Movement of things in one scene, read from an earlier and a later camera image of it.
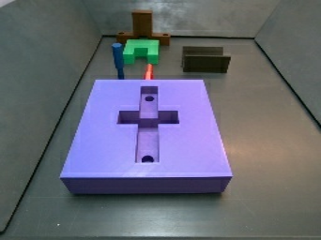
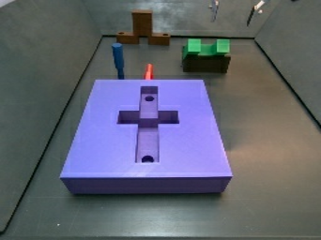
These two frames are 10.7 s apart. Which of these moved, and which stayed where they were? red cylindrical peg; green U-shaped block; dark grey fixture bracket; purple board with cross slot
Moved: green U-shaped block
Stayed: red cylindrical peg; purple board with cross slot; dark grey fixture bracket
